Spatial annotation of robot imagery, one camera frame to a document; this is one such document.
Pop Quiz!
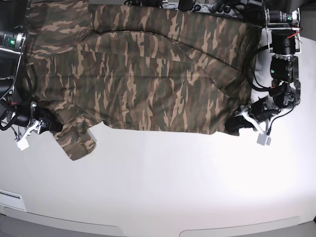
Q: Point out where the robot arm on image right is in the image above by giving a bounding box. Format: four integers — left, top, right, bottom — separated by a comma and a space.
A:
225, 0, 302, 135

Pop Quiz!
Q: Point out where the white label plate on table edge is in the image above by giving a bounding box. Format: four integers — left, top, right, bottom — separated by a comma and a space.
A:
0, 190, 26, 212

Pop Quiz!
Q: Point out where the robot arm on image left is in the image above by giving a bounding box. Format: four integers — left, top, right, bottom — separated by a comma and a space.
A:
0, 0, 63, 142

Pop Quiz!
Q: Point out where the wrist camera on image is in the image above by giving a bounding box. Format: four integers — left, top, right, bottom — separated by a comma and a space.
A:
16, 138, 29, 151
257, 133, 271, 146

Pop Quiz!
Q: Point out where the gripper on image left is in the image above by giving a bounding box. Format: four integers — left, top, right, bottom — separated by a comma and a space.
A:
14, 101, 63, 141

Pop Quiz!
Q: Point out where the camouflage T-shirt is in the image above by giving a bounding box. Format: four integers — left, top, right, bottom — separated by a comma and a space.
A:
27, 0, 261, 160

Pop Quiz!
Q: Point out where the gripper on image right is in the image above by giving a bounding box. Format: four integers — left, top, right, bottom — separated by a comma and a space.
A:
225, 97, 279, 135

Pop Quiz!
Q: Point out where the black cables and power strip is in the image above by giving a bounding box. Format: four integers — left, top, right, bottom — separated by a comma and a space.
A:
111, 0, 247, 20

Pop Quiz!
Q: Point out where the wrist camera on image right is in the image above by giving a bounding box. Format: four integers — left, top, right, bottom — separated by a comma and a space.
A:
257, 133, 271, 146

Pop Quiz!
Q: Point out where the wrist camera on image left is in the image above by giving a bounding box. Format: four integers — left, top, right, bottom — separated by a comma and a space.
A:
16, 138, 29, 151

